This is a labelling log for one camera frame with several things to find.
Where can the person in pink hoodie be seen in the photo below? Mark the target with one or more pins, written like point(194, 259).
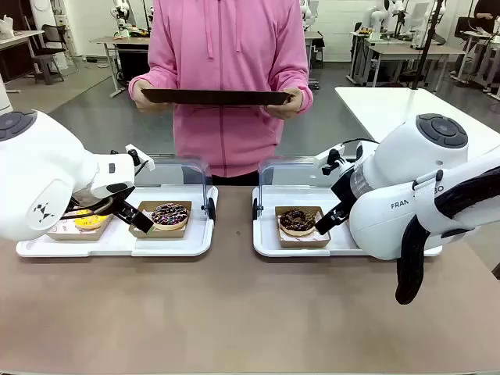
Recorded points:
point(230, 129)

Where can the grey desk with black frame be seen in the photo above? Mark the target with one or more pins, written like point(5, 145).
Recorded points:
point(476, 37)

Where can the clear display case lid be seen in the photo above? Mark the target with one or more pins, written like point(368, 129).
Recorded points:
point(195, 172)
point(269, 168)

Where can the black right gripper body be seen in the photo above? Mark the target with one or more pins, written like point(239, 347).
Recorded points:
point(343, 191)

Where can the person's right forearm pink sleeve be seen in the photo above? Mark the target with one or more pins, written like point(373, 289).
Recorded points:
point(156, 76)

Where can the grey table with white legs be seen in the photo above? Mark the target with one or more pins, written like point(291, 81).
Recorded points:
point(117, 40)

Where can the person's left forearm pink sleeve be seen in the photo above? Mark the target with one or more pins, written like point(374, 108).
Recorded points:
point(301, 78)

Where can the cardboard donut box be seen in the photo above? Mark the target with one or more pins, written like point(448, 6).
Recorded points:
point(93, 234)
point(176, 233)
point(301, 243)

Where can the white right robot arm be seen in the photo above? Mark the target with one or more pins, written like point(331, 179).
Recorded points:
point(390, 230)

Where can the white cylindrical appliance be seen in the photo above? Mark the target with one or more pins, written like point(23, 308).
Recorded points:
point(3, 93)

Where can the white bag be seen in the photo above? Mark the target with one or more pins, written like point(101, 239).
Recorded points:
point(6, 27)

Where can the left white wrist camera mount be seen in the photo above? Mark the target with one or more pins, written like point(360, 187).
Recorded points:
point(136, 156)

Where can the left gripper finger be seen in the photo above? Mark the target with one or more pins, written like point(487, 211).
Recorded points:
point(136, 218)
point(88, 212)

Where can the background person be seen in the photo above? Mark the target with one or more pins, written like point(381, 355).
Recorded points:
point(486, 8)

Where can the yellow sprinkled donut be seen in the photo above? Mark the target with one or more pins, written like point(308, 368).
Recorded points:
point(91, 222)

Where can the wooden top desk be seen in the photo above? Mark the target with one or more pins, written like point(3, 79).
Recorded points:
point(19, 39)

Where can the person's left hand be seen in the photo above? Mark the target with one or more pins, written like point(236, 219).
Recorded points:
point(287, 111)

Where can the white display case base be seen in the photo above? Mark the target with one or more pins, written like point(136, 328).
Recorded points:
point(265, 242)
point(117, 246)

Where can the white printed paper liner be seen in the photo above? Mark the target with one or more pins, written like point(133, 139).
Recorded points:
point(301, 237)
point(147, 213)
point(65, 227)

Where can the dark chocolate sprinkled donut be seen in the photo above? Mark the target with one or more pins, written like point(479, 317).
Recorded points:
point(297, 220)

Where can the dark brown serving tray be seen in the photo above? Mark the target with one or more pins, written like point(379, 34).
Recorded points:
point(218, 97)

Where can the black stand pole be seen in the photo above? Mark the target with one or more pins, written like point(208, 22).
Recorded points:
point(426, 47)

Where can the grey work desk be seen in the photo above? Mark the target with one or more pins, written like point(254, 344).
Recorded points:
point(406, 51)

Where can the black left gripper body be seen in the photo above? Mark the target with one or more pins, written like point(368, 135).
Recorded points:
point(117, 189)

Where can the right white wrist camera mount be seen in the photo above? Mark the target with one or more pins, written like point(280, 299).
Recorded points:
point(338, 154)

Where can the chocolate donut with pink drizzle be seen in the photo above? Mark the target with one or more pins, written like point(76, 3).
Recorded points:
point(172, 216)

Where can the person's right hand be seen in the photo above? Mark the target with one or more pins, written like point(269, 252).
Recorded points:
point(141, 99)

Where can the black office chair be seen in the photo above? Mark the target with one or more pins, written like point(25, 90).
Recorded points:
point(48, 54)

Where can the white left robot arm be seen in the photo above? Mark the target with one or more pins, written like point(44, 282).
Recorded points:
point(39, 176)

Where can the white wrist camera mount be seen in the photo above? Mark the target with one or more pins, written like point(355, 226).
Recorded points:
point(136, 156)
point(338, 154)

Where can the black cabinet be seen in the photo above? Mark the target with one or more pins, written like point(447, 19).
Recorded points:
point(133, 62)

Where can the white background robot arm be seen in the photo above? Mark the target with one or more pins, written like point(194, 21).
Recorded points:
point(377, 17)
point(121, 17)

